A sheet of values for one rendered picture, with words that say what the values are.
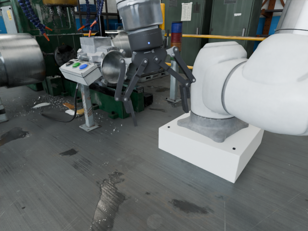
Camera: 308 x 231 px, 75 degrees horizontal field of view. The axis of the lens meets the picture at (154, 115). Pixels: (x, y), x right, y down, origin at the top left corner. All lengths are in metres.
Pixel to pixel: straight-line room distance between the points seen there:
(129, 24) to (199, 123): 0.37
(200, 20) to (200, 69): 3.61
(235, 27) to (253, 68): 3.43
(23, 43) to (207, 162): 0.95
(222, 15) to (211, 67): 3.46
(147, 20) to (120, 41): 0.98
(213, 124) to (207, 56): 0.20
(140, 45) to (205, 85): 0.24
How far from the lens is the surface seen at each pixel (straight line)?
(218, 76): 0.57
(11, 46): 1.13
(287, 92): 0.47
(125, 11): 0.45
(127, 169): 0.65
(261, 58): 0.51
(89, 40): 1.07
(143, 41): 0.44
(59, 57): 1.42
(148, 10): 0.44
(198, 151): 0.63
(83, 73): 0.74
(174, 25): 1.09
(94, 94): 1.09
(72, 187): 0.63
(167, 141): 0.69
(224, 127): 0.66
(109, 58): 1.17
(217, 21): 4.06
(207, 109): 0.63
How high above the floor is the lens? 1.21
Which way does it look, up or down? 25 degrees down
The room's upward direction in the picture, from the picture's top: straight up
